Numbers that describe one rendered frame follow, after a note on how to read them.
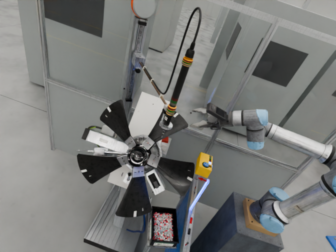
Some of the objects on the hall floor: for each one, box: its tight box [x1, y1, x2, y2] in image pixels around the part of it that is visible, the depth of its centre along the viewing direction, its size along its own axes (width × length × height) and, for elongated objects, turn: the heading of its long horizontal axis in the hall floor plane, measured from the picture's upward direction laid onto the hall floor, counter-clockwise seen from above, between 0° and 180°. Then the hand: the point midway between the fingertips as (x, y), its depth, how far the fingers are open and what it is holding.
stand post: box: [113, 187, 127, 229], centre depth 173 cm, size 4×9×91 cm, turn 57°
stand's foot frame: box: [84, 184, 153, 252], centre depth 204 cm, size 62×46×8 cm
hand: (192, 117), depth 105 cm, fingers open, 8 cm apart
